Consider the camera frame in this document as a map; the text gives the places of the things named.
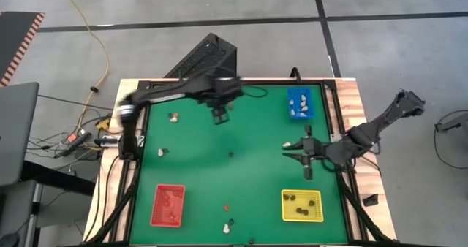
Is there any grey stand foot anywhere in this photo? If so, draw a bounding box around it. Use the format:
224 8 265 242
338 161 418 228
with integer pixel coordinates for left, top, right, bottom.
434 112 468 134

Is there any black perforated computer tower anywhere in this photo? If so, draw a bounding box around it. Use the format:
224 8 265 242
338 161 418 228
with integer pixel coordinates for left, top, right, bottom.
163 32 238 79

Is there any yellow extension cable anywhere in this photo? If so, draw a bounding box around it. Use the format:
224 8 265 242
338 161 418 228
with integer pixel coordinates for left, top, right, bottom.
58 0 112 129

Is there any green table mat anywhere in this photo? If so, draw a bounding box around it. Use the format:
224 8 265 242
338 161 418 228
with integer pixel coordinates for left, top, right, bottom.
129 84 350 245

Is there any black mat striped edge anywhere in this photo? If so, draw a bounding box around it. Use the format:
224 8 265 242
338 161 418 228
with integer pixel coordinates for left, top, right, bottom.
0 11 47 88

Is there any blue plastic basket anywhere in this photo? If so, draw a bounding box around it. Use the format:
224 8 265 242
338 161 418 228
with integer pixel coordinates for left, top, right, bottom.
287 87 316 121

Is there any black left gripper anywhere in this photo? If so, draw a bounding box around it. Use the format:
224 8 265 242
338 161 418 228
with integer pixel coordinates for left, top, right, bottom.
197 75 244 126

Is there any yellow plug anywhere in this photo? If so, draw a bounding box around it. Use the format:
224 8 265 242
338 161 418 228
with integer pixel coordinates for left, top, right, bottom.
95 117 113 130

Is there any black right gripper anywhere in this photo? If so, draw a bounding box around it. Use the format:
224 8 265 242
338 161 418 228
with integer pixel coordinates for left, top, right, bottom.
282 125 328 181

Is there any red plastic basket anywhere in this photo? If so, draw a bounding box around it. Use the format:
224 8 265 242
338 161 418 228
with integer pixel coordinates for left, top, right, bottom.
150 183 186 228

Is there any black power strip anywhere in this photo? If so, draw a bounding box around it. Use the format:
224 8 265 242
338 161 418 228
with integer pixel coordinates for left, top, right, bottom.
54 129 94 159

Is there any yellow plastic basket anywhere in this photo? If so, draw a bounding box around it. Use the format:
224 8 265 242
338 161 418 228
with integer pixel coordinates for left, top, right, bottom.
281 189 325 223

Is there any small black wedge block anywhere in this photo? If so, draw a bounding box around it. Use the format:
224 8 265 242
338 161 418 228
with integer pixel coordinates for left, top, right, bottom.
362 194 380 208

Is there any silver connector box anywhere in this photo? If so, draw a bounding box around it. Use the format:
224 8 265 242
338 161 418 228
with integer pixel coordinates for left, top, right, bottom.
94 136 121 149

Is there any wooden table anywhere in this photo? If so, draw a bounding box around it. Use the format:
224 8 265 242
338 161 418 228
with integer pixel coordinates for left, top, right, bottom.
83 77 399 246

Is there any thin black cable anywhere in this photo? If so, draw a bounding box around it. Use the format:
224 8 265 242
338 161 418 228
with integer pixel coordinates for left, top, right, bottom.
37 94 115 112

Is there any grey laptop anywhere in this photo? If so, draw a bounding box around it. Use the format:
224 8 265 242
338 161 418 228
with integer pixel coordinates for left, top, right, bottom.
0 81 40 188

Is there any short black cable loop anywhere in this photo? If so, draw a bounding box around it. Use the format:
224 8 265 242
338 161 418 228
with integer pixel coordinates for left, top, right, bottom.
290 66 303 84

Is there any black desk board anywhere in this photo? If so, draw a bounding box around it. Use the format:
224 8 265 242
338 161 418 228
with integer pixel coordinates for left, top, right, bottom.
21 160 97 197

